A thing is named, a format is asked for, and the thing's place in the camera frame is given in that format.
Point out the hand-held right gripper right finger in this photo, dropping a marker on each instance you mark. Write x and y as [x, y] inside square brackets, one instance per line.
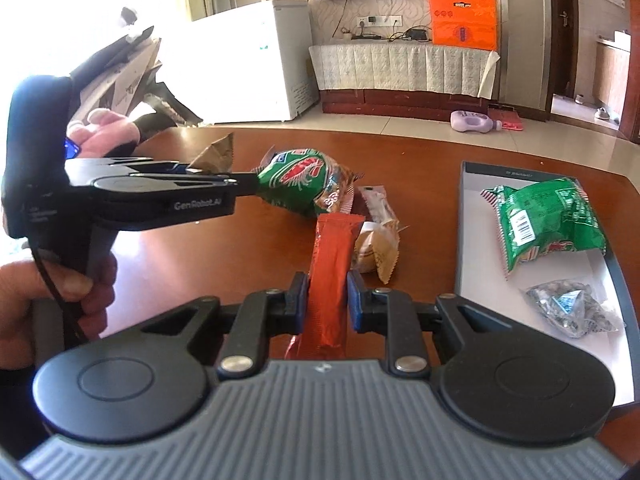
[357, 305]

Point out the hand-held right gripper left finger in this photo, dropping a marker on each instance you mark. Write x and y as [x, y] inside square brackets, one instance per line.
[299, 302]

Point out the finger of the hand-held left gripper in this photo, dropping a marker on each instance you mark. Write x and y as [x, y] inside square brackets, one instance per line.
[200, 184]
[110, 166]

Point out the red stick snack packet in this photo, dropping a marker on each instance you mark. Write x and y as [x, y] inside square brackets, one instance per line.
[332, 260]

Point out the green snack bag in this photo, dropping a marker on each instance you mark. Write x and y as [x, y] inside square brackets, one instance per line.
[550, 215]
[300, 180]

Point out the white box with grey rim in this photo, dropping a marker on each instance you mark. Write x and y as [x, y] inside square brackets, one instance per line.
[480, 260]

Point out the clear packet of grey nuts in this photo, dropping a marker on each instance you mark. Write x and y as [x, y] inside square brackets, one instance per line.
[570, 310]

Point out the person's left hand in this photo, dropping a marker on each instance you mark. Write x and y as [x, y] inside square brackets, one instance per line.
[20, 310]

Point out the brown paper snack wrapper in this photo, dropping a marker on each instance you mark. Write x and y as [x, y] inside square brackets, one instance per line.
[217, 155]

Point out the round pastry in clear packet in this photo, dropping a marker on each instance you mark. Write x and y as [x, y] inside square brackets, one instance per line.
[372, 250]

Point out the pile of cardboard sheets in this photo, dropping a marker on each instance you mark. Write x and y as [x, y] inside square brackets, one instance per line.
[125, 75]

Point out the small pink candy packet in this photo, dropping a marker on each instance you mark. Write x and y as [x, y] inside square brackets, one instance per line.
[375, 205]

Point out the white chest freezer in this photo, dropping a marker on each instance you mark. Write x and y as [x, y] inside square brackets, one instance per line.
[260, 60]

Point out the dark wooden tv cabinet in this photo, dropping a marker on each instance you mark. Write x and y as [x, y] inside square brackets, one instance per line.
[400, 102]

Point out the purple detergent bottle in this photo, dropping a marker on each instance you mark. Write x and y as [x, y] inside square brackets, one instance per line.
[472, 121]

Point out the black power strip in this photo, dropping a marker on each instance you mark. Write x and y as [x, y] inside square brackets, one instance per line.
[365, 37]

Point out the white lace cabinet cover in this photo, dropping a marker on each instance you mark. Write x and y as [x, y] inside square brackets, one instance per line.
[400, 65]

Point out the pink floor mat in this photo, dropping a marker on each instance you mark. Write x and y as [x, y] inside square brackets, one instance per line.
[510, 120]

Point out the black router box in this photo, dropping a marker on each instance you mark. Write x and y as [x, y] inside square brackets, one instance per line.
[419, 34]

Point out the orange gift bag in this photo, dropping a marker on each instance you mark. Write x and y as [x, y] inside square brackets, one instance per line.
[460, 20]

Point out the dark wooden door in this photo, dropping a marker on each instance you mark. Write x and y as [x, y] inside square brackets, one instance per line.
[562, 35]

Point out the wooden kitchen counter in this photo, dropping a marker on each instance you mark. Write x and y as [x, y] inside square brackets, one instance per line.
[610, 75]

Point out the white wall socket panel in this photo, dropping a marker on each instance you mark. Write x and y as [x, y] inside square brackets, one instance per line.
[380, 21]

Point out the dark wooden door frame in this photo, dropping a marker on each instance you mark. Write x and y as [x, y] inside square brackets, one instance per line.
[630, 85]

